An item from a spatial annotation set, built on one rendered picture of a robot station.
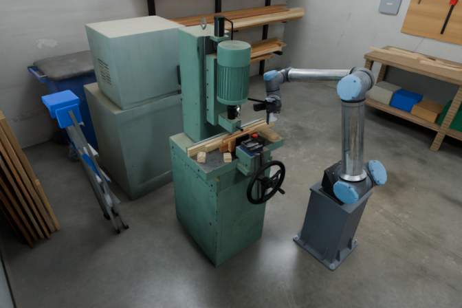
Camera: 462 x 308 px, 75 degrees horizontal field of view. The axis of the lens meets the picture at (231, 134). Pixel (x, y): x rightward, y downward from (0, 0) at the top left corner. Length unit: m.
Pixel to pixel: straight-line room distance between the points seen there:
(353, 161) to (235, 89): 0.75
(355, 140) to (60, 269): 2.10
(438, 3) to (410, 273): 3.05
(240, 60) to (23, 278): 2.03
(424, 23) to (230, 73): 3.32
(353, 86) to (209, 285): 1.55
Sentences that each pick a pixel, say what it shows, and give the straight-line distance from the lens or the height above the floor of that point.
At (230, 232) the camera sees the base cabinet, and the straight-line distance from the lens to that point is 2.14.
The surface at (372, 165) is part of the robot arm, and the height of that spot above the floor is 0.88.
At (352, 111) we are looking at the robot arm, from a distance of 1.64.
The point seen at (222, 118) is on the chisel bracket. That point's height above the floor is 1.06.
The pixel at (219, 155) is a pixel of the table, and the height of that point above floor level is 0.90.
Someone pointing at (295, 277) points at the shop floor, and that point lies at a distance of 2.36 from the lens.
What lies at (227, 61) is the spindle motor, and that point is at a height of 1.44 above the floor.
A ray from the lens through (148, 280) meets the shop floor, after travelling 2.33.
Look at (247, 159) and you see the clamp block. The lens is 1.67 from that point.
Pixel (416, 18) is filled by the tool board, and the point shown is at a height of 1.24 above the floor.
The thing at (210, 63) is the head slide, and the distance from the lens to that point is 1.70.
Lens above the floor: 1.95
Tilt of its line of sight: 33 degrees down
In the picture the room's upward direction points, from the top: 2 degrees clockwise
